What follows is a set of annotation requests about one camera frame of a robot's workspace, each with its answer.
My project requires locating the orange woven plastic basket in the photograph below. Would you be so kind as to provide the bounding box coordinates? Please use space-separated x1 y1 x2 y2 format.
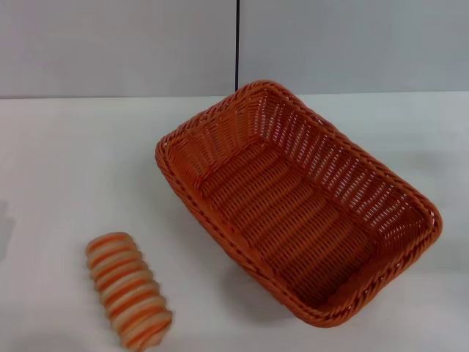
154 79 444 329

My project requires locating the orange white striped bread roll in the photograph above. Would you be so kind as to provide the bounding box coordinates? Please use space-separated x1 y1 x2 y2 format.
84 230 174 349

